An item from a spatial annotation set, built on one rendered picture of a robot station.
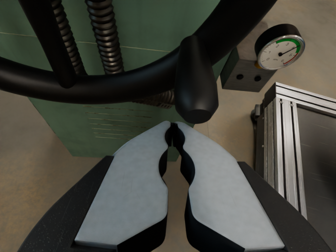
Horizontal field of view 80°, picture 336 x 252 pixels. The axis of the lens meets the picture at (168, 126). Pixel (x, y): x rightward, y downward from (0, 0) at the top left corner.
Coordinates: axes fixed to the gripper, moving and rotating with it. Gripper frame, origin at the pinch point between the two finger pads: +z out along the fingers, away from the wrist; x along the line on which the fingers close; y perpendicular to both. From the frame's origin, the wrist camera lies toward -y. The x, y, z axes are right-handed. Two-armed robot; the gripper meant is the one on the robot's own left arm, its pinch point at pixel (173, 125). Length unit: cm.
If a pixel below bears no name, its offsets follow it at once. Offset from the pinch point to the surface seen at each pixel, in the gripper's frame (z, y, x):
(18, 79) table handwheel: 5.9, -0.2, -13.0
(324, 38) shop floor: 154, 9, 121
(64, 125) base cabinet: 41, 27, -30
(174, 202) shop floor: 42, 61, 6
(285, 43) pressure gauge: 18.9, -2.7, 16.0
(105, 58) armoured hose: 12.3, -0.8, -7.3
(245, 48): 26.4, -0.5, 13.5
